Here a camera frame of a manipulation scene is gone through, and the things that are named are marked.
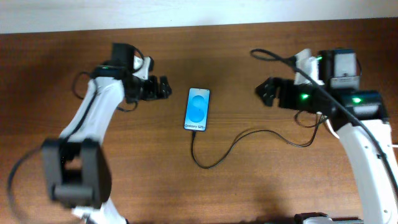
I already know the blue Samsung smartphone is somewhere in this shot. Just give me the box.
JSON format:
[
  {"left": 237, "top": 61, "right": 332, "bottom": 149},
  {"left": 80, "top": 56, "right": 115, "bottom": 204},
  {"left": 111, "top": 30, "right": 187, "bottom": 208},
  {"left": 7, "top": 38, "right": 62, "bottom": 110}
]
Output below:
[{"left": 183, "top": 88, "right": 210, "bottom": 132}]

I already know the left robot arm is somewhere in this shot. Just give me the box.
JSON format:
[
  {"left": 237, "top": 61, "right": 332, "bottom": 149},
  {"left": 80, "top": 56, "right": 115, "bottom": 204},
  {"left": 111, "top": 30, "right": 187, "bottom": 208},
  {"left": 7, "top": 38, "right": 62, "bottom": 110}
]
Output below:
[{"left": 41, "top": 43, "right": 172, "bottom": 223}]

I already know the black USB charging cable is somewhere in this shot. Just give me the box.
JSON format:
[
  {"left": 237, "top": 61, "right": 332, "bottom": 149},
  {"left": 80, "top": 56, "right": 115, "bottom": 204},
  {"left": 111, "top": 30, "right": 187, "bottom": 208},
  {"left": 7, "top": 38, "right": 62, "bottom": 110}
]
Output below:
[{"left": 190, "top": 113, "right": 327, "bottom": 170}]

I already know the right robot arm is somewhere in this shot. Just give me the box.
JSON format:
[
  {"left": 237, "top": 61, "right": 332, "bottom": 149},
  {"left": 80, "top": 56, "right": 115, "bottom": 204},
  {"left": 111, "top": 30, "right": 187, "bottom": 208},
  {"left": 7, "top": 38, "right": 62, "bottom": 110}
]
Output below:
[{"left": 250, "top": 49, "right": 397, "bottom": 223}]

